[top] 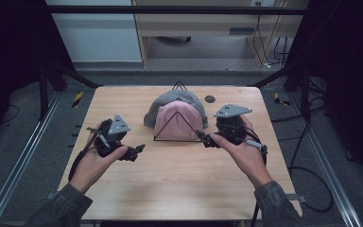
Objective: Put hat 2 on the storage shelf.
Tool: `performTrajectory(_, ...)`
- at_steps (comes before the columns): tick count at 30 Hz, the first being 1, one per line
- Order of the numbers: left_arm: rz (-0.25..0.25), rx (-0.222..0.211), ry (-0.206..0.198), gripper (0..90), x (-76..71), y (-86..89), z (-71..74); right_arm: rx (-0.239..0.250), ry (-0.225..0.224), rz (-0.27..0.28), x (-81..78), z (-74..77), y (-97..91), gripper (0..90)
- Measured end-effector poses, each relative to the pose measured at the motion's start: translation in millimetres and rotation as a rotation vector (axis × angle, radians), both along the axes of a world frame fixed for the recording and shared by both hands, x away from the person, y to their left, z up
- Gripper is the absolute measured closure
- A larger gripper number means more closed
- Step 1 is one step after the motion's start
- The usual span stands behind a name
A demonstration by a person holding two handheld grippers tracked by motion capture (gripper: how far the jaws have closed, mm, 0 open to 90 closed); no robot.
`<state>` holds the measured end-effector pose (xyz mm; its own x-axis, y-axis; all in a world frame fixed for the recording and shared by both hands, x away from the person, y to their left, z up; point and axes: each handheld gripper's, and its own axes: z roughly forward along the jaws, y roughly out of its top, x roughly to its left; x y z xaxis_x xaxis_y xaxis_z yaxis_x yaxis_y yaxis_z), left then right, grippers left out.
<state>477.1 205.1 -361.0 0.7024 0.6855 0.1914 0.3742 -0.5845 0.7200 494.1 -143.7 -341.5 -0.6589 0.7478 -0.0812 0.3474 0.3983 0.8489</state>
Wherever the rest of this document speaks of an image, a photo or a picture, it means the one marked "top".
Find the aluminium floor rail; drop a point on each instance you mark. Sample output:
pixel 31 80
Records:
pixel 327 170
pixel 19 167

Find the grey knit hat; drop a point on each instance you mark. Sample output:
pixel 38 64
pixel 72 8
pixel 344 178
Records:
pixel 170 96

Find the pink knit hat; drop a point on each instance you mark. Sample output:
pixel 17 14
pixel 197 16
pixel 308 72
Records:
pixel 178 126

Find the black horizontal frame bar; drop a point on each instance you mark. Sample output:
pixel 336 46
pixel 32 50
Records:
pixel 170 10

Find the white cabinet panel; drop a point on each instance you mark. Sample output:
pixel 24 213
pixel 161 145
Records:
pixel 97 38

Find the dark round disc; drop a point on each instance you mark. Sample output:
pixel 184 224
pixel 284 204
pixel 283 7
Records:
pixel 210 99

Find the person's left hand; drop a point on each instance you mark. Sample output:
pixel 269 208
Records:
pixel 91 170

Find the person's right hand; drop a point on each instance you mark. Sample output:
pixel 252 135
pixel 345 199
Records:
pixel 249 157

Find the black frame strut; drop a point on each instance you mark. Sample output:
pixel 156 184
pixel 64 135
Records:
pixel 72 75
pixel 280 74

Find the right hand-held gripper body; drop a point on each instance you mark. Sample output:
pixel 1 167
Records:
pixel 230 126

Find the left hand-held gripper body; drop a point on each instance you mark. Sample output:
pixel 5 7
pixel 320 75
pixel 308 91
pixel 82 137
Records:
pixel 118 126

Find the yellow black tape strip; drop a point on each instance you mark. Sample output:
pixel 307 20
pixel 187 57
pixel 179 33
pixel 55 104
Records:
pixel 78 99
pixel 279 99

